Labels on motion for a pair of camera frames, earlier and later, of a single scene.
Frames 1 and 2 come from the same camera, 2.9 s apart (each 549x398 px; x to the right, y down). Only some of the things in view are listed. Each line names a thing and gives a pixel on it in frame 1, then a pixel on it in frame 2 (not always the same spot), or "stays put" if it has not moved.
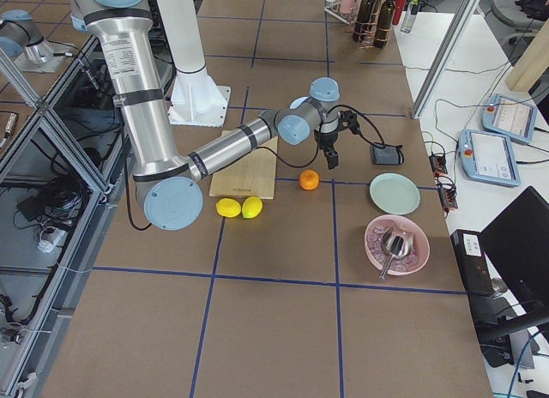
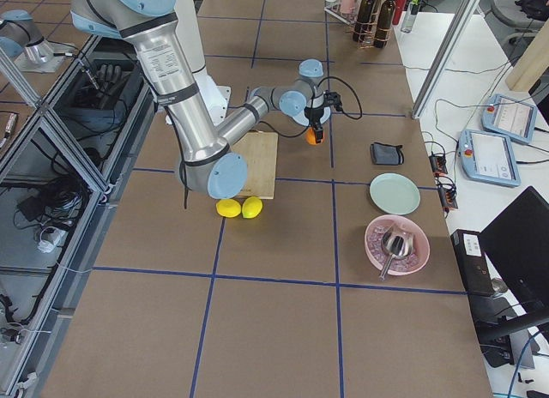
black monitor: [517, 239] stays put
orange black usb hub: [438, 164] stays put
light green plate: [395, 193] stays put
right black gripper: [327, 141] to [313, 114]
